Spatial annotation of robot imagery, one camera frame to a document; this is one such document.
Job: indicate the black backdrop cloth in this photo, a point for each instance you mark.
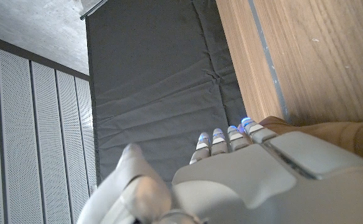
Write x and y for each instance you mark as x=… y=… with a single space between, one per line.
x=156 y=77

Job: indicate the brown jacket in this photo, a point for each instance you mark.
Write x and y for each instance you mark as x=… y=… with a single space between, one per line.
x=340 y=137

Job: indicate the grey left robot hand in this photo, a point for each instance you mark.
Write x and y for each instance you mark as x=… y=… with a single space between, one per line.
x=262 y=186

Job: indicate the grey tape outline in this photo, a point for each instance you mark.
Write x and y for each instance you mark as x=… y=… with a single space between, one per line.
x=270 y=65

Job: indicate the metal backdrop rail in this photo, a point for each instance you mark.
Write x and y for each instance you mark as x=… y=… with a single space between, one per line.
x=92 y=11

